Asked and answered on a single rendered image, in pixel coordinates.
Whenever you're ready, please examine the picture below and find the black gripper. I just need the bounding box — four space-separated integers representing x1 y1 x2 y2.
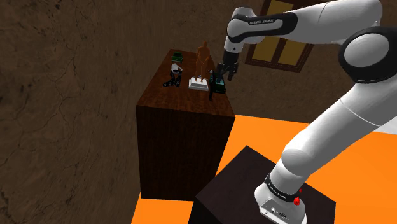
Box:
216 49 239 82

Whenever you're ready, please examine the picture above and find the dark green toy car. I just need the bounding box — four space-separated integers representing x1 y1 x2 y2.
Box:
207 69 228 101

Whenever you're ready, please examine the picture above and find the orange human figure statue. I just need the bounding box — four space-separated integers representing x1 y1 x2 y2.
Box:
188 40 212 92

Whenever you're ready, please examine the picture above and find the black and white figure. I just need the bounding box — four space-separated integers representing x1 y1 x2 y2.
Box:
162 62 184 88

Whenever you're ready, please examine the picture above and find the dark wooden cabinet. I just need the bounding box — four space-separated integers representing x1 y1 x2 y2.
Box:
135 48 236 202

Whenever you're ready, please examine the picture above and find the dark robot stand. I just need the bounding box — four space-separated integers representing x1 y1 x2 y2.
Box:
188 144 337 224

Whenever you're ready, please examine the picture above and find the yellow window with brown frame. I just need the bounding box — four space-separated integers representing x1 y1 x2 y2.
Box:
244 0 329 73

